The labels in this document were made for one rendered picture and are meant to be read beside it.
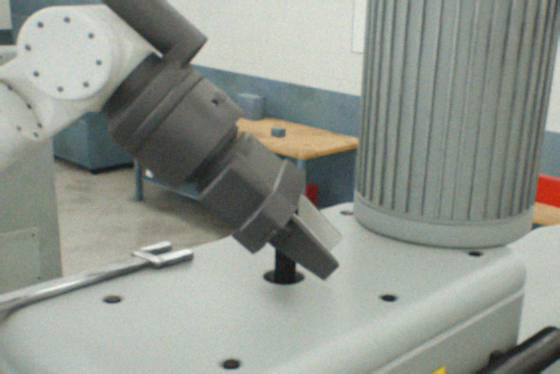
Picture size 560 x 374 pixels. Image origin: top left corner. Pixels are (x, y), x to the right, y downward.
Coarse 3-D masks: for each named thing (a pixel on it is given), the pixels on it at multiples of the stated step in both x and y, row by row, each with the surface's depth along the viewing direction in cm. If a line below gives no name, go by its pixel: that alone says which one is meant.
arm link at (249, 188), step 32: (192, 96) 58; (224, 96) 60; (160, 128) 57; (192, 128) 57; (224, 128) 58; (160, 160) 58; (192, 160) 58; (224, 160) 59; (256, 160) 61; (288, 160) 66; (224, 192) 59; (256, 192) 58; (288, 192) 60; (256, 224) 58
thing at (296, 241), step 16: (288, 224) 60; (304, 224) 61; (272, 240) 61; (288, 240) 61; (304, 240) 61; (320, 240) 62; (288, 256) 61; (304, 256) 61; (320, 256) 61; (320, 272) 62
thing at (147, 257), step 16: (144, 256) 68; (176, 256) 68; (192, 256) 70; (80, 272) 64; (96, 272) 64; (112, 272) 64; (128, 272) 66; (32, 288) 60; (48, 288) 61; (64, 288) 61; (0, 304) 57; (16, 304) 58
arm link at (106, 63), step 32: (128, 0) 57; (160, 0) 58; (32, 32) 53; (64, 32) 53; (96, 32) 53; (128, 32) 58; (160, 32) 57; (192, 32) 58; (32, 64) 53; (64, 64) 54; (96, 64) 53; (128, 64) 57; (160, 64) 58; (64, 96) 54; (96, 96) 57; (128, 96) 57; (160, 96) 56; (128, 128) 57
